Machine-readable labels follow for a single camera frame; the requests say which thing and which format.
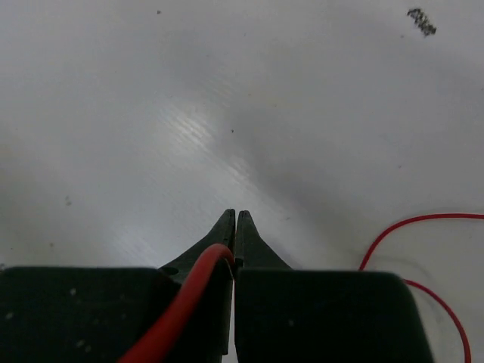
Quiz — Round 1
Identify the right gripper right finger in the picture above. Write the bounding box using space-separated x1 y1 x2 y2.
234 211 433 362

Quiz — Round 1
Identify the red headphone cable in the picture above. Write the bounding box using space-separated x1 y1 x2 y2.
116 213 484 363

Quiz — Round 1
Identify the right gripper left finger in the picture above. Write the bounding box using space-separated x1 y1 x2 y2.
1 209 236 362

